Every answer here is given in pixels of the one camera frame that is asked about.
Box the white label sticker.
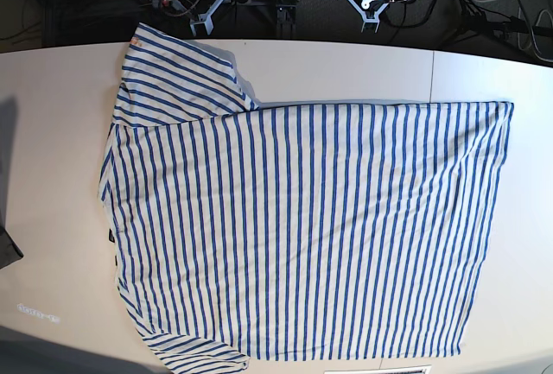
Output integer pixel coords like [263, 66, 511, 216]
[16, 303, 60, 324]

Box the black table clamp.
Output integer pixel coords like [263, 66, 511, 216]
[276, 4, 296, 40]

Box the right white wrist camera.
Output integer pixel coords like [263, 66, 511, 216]
[189, 0, 230, 37]

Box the blue white striped T-shirt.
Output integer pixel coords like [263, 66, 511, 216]
[99, 24, 514, 373]

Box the dark cloth at left edge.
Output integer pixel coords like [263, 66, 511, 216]
[0, 226, 24, 269]

